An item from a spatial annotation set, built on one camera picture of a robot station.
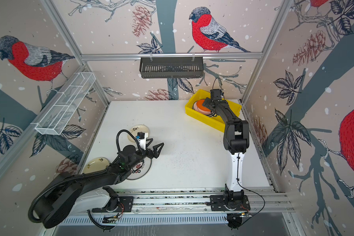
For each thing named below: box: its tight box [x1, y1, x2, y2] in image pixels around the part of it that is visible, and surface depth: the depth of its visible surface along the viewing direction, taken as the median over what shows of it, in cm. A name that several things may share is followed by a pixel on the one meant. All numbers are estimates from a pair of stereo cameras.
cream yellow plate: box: [82, 156, 111, 174], surface depth 89 cm
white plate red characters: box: [126, 156, 152, 180], surface depth 83 cm
